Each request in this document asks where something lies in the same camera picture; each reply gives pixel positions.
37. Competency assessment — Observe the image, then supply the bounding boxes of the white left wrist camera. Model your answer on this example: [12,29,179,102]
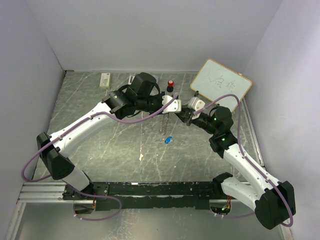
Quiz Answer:
[162,95,182,114]

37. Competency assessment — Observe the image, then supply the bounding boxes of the green white staple box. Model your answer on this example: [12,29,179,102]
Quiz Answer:
[99,73,111,90]

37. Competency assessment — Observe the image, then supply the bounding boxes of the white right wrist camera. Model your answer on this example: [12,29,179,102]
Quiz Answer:
[187,96,206,112]

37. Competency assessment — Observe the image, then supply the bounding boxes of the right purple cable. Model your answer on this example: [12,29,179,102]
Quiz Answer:
[194,94,295,227]

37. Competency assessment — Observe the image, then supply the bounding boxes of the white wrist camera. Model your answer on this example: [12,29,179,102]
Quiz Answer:
[162,95,182,114]
[187,96,206,112]

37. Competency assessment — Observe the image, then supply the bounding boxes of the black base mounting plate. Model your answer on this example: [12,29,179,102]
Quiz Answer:
[62,181,242,212]

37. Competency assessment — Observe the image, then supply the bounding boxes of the purple cable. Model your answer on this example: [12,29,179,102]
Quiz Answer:
[194,94,295,227]
[20,92,180,221]

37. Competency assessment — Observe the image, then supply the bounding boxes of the aluminium rail frame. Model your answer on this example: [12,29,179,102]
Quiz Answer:
[4,98,291,240]

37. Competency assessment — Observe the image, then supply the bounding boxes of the yellow framed whiteboard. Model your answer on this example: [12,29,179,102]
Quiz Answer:
[190,59,253,101]

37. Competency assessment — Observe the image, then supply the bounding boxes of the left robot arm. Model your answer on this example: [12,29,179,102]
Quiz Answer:
[36,72,166,200]

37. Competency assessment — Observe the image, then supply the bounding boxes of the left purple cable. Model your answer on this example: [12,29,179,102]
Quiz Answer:
[20,92,180,221]

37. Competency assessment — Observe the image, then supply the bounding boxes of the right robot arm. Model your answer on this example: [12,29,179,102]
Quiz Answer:
[177,106,296,230]

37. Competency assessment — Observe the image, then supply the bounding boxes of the white stapler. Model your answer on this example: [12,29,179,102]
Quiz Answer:
[128,75,133,85]

